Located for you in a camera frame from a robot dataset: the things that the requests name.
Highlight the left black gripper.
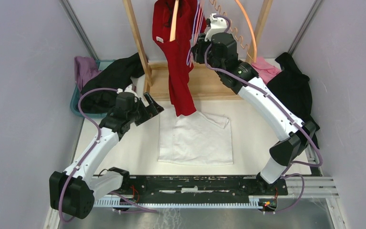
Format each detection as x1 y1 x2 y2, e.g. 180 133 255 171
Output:
127 92 163 126

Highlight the wooden hanger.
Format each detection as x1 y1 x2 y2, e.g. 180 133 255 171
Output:
169 0 179 42

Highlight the red skirt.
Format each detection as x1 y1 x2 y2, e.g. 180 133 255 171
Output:
152 0 206 117

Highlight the white garment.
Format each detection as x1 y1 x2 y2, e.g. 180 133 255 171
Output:
158 107 234 167

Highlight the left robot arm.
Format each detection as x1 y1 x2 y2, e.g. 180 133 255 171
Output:
49 92 164 222

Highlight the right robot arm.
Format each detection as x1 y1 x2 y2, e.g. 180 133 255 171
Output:
192 32 317 195

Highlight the orange hanger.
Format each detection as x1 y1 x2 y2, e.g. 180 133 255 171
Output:
228 0 258 63

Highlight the wooden clothes rack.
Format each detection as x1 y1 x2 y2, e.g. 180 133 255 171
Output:
123 0 273 101

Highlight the black garment in basket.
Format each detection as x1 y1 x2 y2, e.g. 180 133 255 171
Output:
80 53 144 114

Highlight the teal laundry basket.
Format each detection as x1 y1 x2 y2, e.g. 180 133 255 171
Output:
70 60 115 119

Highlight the pink garment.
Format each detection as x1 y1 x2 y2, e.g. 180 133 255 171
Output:
251 57 282 84

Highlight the purple garment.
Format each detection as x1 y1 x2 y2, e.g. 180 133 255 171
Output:
74 56 102 92

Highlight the black garment on right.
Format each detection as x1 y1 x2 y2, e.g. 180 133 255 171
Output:
267 52 320 131

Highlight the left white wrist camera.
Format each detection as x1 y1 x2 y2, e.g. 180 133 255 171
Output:
117 84 139 103

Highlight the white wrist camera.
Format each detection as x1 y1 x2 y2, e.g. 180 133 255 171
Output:
204 13 231 42
117 84 139 103

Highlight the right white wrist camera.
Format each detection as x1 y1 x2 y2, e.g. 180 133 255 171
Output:
204 13 231 42

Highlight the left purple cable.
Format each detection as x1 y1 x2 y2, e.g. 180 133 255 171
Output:
58 88 158 223

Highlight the purple cable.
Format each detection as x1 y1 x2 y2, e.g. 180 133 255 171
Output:
58 88 158 223
203 14 324 214

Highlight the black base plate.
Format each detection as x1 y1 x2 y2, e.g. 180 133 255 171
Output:
116 175 288 204

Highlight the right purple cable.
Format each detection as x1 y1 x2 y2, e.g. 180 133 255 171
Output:
203 14 324 214

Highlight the aluminium frame rail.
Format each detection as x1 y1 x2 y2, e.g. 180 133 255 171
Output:
93 176 338 210

